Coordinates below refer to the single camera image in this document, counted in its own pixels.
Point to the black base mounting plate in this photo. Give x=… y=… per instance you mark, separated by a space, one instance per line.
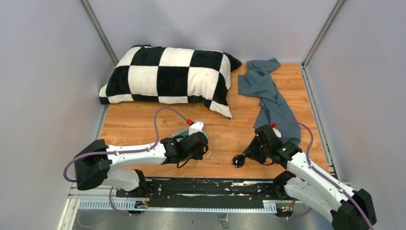
x=208 y=193

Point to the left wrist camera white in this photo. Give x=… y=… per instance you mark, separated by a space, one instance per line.
x=197 y=126

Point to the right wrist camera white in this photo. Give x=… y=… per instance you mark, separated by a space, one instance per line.
x=277 y=132

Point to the black sunglasses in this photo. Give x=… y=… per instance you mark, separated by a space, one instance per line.
x=239 y=160

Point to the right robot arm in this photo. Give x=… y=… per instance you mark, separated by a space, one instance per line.
x=344 y=207

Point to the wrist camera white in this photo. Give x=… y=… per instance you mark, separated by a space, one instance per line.
x=277 y=132
x=197 y=126

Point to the aluminium frame rail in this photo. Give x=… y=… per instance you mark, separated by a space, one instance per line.
x=103 y=198

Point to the grey-blue towel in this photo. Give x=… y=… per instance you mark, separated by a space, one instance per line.
x=257 y=82

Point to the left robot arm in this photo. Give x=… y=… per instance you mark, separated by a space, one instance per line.
x=101 y=164

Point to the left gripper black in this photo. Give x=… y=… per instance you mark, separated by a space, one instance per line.
x=199 y=155

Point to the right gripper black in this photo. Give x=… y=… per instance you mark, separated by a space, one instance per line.
x=253 y=150

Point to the black white checkered pillow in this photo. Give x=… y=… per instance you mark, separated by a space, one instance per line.
x=172 y=76

